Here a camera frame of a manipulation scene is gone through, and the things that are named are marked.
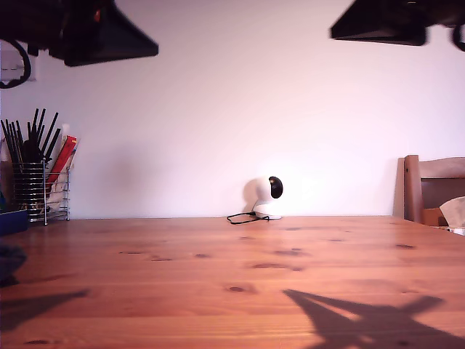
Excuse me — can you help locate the dark grey underwear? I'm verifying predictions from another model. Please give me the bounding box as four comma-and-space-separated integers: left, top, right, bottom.
0, 244, 28, 288

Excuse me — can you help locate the wooden chair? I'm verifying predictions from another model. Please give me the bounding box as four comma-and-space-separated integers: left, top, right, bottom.
393, 154, 465, 225

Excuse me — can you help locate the white light switch plate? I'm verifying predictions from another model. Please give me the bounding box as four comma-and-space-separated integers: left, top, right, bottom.
0, 39, 38, 81

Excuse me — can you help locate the black security camera cable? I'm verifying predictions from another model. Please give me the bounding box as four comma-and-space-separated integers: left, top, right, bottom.
227, 212, 272, 225

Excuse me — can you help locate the brown wooden board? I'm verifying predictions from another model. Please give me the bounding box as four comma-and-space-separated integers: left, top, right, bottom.
0, 159, 14, 212

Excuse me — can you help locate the blue box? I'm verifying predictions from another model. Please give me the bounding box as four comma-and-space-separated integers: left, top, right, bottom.
0, 209, 29, 236

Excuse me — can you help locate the white paper sleeve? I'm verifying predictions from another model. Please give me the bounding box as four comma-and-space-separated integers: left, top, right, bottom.
46, 145, 81, 214

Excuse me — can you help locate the chrome wire utensil holder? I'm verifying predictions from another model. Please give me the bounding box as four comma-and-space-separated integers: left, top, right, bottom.
10, 161, 70, 225

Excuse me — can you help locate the white tissue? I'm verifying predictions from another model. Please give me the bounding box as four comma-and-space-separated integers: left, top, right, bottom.
439, 196, 465, 229

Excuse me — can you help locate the white round security camera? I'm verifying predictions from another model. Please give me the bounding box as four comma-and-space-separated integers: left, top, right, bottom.
243, 175, 286, 220

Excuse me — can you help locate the red chopstick packet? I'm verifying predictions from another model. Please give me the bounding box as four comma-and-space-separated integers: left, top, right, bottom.
45, 134, 79, 186

